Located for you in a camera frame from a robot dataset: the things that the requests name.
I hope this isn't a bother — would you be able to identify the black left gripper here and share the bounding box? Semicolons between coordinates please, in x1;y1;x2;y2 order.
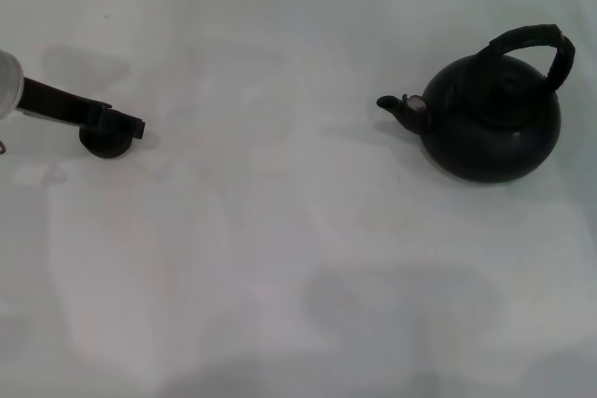
19;75;147;141

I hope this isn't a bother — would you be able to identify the small dark round teacup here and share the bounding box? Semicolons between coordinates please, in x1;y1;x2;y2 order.
78;125;134;160

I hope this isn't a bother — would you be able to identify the black round teapot with handle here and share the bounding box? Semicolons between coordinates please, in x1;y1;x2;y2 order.
376;22;576;184

